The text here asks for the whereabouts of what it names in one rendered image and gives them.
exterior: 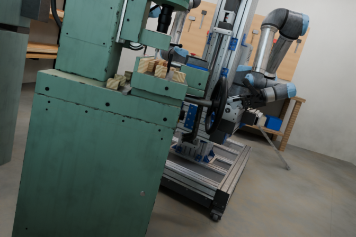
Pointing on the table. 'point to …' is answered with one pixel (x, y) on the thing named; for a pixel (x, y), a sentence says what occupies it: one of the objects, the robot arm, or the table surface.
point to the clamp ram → (172, 63)
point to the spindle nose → (165, 18)
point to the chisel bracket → (155, 39)
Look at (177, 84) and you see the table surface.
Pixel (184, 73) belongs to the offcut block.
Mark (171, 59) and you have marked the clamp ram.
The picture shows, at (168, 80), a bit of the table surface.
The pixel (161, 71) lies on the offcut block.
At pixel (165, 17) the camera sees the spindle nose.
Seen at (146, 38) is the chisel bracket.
